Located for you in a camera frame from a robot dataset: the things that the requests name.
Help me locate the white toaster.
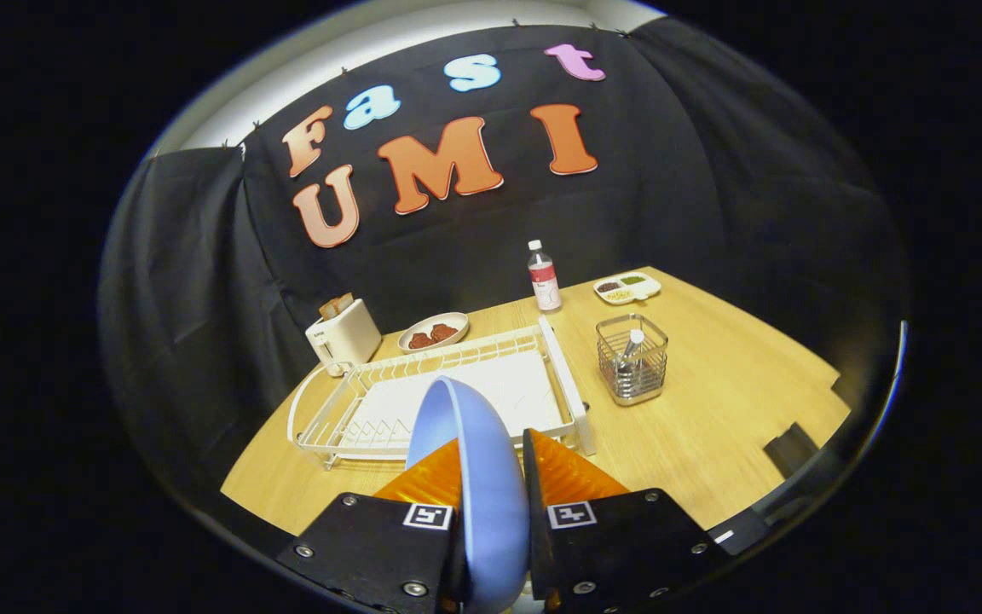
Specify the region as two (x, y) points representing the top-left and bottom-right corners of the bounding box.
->
(305, 298), (383, 378)

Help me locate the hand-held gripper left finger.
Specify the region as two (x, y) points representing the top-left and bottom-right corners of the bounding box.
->
(276, 437), (468, 614)

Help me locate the white dish rack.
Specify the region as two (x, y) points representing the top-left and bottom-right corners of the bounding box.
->
(287, 315), (597, 472)

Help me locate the beige plate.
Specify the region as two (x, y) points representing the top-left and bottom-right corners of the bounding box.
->
(397, 311), (471, 355)

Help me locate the black backdrop cloth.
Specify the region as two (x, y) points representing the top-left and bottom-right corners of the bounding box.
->
(99, 17), (910, 513)

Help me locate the clear bottle with red label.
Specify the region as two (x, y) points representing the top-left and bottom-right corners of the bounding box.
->
(527, 240), (563, 313)

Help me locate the white divided dish of beans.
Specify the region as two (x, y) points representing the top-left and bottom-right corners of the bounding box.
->
(592, 271), (662, 306)

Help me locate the white-handled spoon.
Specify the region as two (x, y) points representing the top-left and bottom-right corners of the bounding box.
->
(615, 329), (646, 380)

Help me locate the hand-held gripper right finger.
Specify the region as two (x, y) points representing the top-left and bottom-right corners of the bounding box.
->
(523, 428), (735, 614)

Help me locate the metal wire basket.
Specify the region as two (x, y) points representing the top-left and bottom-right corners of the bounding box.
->
(596, 313), (670, 407)

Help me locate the blue plate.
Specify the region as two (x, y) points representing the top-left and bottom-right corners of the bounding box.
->
(406, 376), (531, 614)

